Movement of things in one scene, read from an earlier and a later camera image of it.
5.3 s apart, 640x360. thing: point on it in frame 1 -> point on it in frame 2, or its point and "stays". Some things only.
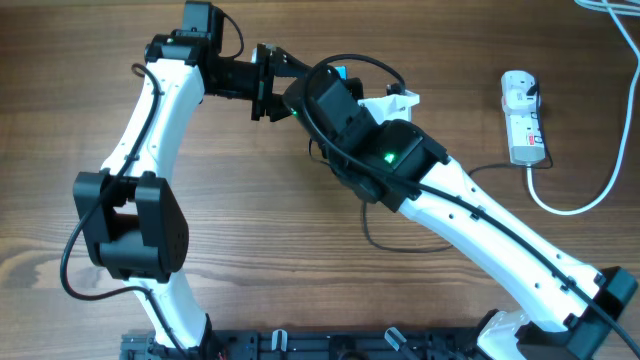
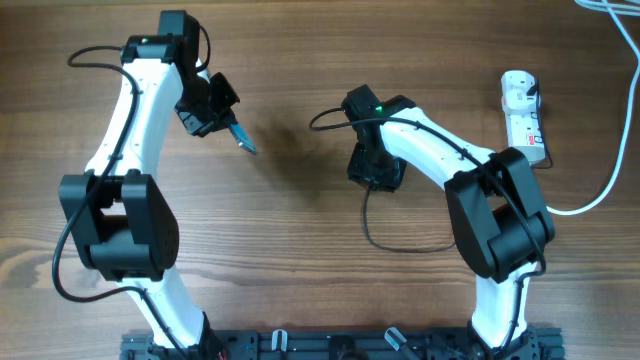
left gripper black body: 263,81 -> 206,106
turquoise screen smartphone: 343,72 -> 244,141
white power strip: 522,114 stays
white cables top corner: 621,7 stays
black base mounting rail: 312,344 stays
